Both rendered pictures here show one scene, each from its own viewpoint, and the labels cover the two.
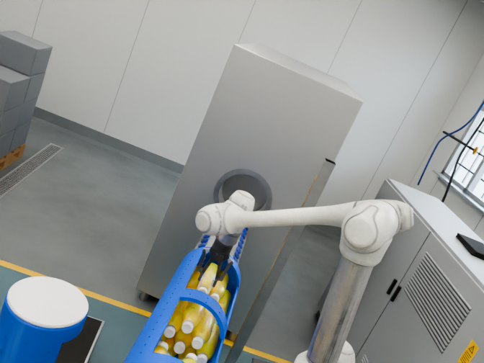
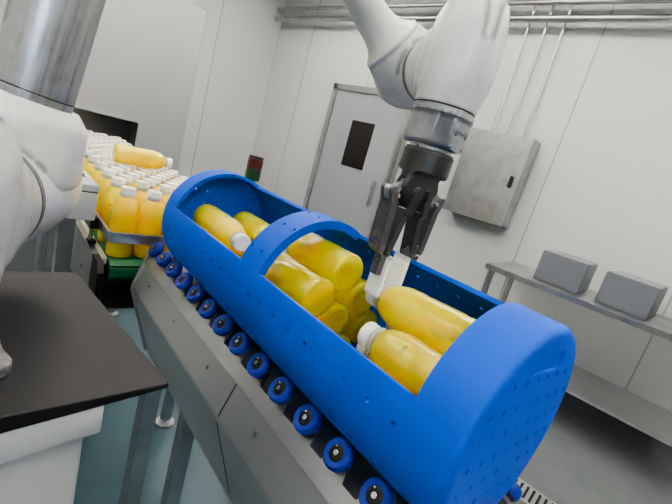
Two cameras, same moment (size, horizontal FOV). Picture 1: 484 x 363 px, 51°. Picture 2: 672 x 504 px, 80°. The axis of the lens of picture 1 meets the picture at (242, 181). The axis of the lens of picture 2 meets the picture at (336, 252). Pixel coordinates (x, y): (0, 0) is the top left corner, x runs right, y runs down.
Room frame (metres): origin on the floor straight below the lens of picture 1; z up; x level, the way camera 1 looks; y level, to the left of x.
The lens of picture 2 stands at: (2.18, -0.53, 1.34)
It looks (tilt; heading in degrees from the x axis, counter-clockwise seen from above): 13 degrees down; 136
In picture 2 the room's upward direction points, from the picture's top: 16 degrees clockwise
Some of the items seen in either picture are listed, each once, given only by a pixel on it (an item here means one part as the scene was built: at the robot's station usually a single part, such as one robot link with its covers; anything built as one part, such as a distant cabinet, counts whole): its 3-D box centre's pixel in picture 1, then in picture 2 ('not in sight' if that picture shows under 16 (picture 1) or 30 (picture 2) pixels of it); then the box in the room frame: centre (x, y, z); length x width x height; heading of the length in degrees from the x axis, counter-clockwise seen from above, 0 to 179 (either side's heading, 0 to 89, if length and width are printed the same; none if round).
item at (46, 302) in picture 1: (49, 300); not in sight; (1.51, 0.45, 1.03); 0.28 x 0.28 x 0.01
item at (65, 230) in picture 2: not in sight; (49, 362); (0.87, -0.32, 0.50); 0.04 x 0.04 x 1.00; 0
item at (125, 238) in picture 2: not in sight; (182, 242); (1.00, -0.03, 0.96); 0.40 x 0.01 x 0.03; 90
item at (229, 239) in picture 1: (227, 234); (436, 130); (1.80, -0.03, 1.42); 0.09 x 0.09 x 0.06
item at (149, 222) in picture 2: not in sight; (149, 226); (0.96, -0.13, 0.99); 0.07 x 0.07 x 0.19
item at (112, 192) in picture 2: not in sight; (113, 212); (0.83, -0.20, 0.99); 0.07 x 0.07 x 0.19
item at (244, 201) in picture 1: (236, 210); (458, 54); (1.79, -0.03, 1.53); 0.13 x 0.11 x 0.16; 154
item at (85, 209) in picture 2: not in sight; (70, 191); (0.87, -0.32, 1.05); 0.20 x 0.10 x 0.10; 0
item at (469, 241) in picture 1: (478, 248); not in sight; (3.13, -1.55, 1.46); 0.32 x 0.23 x 0.04; 8
